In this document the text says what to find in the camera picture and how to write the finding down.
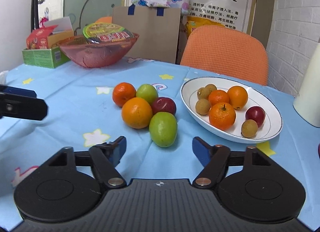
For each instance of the green cardboard box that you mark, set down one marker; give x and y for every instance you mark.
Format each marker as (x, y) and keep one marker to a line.
(47, 58)

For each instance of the red plum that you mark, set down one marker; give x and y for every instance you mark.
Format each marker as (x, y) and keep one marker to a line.
(256, 114)
(164, 104)

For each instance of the blue patterned tablecloth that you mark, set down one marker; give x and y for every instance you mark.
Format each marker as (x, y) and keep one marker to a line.
(81, 113)

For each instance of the bumpy mandarin with stem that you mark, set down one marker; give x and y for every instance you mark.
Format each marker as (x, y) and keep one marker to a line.
(222, 116)

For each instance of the brown cardboard box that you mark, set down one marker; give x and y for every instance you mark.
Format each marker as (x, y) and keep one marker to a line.
(158, 30)

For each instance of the red plum front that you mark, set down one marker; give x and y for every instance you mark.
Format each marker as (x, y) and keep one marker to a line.
(256, 114)

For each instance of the UFO instant noodle cup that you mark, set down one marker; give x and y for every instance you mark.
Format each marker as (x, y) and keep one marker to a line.
(105, 33)

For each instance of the longan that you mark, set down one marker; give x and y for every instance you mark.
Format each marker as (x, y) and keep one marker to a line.
(202, 106)
(211, 87)
(249, 128)
(203, 93)

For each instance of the yellow snack bag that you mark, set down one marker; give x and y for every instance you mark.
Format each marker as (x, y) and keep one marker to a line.
(195, 22)

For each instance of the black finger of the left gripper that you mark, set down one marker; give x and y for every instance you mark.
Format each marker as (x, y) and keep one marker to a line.
(21, 104)

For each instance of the Chinese text poster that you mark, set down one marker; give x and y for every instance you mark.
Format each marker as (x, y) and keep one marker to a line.
(234, 14)

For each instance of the green fruit front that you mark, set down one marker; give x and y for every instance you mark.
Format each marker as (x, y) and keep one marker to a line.
(163, 129)

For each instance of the white thermos jug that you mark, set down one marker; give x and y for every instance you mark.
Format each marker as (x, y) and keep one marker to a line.
(307, 102)

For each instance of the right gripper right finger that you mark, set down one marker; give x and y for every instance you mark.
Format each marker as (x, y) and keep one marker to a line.
(224, 168)

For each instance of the red plum back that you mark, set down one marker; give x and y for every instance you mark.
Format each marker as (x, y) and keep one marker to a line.
(164, 104)

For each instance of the large smooth orange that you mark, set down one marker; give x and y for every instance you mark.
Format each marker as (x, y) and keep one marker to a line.
(137, 113)

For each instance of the small mandarin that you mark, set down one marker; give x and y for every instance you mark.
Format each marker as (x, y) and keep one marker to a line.
(218, 96)

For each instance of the orange chair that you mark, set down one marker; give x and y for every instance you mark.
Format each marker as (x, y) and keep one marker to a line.
(227, 52)

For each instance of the green fruit back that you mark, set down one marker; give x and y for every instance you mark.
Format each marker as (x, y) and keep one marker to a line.
(147, 92)

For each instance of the white ceramic plate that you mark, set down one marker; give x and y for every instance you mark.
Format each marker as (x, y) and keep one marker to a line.
(271, 127)

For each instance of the mandarin back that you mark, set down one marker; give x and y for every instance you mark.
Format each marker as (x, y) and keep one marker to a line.
(122, 93)

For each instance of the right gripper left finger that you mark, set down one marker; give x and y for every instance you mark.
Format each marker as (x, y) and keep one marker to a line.
(101, 158)

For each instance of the red snack packet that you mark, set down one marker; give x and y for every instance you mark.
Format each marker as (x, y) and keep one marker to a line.
(42, 38)

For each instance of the green fruit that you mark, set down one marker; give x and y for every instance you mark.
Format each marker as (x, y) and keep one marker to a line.
(163, 129)
(147, 92)

